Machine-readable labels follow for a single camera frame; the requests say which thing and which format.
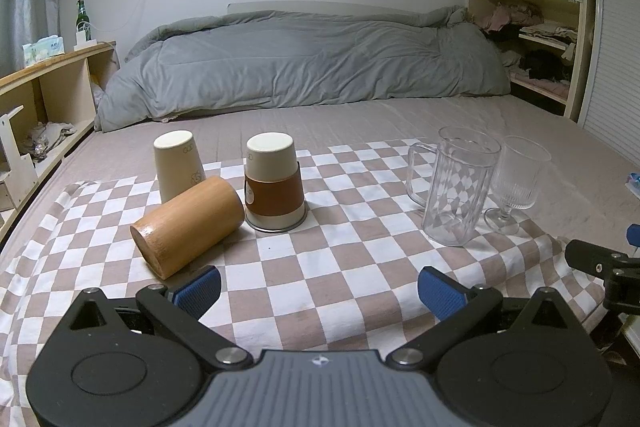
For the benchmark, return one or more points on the wooden cup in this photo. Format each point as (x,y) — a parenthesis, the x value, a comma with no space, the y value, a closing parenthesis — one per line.
(192,222)

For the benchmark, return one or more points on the green glass bottle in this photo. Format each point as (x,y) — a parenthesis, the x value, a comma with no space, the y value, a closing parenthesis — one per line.
(81,24)

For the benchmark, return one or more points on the ribbed glass goblet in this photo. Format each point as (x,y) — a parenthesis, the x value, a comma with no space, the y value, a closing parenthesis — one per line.
(520,182)

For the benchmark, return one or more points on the black clothes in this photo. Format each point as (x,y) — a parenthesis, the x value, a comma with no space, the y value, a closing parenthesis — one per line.
(542,64)

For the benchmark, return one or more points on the checkered cloth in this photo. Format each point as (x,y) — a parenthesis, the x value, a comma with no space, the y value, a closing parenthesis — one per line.
(350,267)

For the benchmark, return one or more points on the pink clothes pile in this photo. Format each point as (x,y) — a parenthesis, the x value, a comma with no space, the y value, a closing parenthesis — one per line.
(510,17)

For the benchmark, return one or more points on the grey curtain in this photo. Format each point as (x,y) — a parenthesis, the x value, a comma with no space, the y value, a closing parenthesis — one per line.
(25,27)

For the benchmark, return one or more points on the white headboard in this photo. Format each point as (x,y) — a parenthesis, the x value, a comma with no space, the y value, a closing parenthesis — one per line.
(320,8)

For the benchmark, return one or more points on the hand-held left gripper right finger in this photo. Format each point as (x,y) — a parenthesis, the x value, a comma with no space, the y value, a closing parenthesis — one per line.
(440,294)

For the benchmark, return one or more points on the crumpled grey cloth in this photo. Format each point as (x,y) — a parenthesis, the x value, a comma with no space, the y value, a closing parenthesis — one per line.
(50,137)

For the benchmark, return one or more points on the tissue pack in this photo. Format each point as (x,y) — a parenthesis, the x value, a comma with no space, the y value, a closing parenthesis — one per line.
(44,49)

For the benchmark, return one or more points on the white sliding door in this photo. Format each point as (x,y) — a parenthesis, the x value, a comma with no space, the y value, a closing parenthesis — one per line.
(615,57)

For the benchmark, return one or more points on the beige folded clothes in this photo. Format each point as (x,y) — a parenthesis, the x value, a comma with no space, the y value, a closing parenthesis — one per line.
(550,32)

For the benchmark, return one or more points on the cream paper cup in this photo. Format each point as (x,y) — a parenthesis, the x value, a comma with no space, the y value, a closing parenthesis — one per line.
(177,167)

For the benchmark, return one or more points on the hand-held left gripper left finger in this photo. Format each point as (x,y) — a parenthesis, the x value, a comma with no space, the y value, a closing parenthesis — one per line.
(199,291)

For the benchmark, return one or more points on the cream cup with brown sleeve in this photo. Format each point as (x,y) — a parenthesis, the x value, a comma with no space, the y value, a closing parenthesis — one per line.
(272,187)

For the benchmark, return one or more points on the wooden closet shelf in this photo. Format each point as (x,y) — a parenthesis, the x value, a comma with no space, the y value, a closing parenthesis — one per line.
(540,92)

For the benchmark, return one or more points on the grey duvet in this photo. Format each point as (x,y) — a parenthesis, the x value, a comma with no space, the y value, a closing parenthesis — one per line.
(310,62)

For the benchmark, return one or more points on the white wooden frame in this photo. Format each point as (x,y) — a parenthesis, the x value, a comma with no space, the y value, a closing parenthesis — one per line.
(20,167)

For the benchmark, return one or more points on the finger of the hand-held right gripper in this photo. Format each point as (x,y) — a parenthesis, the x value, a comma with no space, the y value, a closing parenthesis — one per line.
(590,257)

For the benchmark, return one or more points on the wooden bedside shelf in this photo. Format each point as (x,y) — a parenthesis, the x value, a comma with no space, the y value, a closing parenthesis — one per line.
(65,92)

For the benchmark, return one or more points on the clear plastic mug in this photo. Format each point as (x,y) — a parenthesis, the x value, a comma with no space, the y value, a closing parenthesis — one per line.
(457,192)

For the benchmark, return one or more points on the small white box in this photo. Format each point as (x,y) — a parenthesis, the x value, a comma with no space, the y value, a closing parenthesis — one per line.
(84,39)

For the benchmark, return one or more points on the small blue packet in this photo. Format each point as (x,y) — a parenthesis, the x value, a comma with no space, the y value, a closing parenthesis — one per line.
(632,184)

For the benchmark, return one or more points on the pink folded cloth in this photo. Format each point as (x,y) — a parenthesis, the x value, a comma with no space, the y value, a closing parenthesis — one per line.
(545,86)

